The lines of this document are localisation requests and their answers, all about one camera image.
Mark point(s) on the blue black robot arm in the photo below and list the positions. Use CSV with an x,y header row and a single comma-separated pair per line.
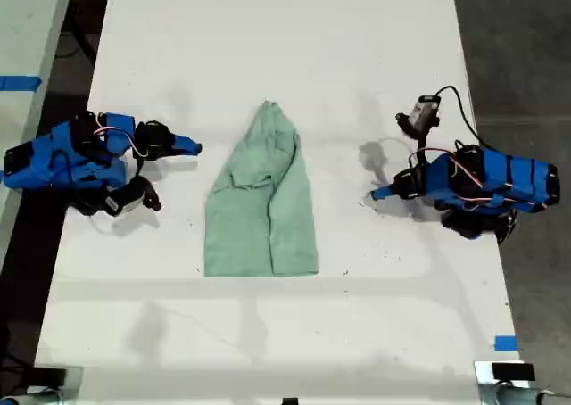
x,y
40,164
513,177

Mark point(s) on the black camera box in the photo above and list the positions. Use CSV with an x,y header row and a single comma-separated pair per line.
x,y
129,202
419,113

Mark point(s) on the metal table bracket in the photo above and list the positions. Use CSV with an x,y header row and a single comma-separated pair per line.
x,y
73,385
484,387

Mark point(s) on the black camera stalk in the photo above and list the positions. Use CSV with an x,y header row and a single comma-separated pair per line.
x,y
421,144

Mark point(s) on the long blue tape strip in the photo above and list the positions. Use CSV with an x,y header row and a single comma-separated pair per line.
x,y
20,84

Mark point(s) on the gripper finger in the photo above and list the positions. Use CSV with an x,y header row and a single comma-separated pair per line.
x,y
187,141
386,195
387,188
185,151

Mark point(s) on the pale green T-shirt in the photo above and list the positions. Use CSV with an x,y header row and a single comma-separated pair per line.
x,y
263,209

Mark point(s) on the white side board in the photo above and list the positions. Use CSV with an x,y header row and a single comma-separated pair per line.
x,y
27,30

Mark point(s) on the short blue tape strip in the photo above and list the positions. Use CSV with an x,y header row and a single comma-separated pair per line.
x,y
506,343

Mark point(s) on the small black box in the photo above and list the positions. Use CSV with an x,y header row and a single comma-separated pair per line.
x,y
513,372
47,377

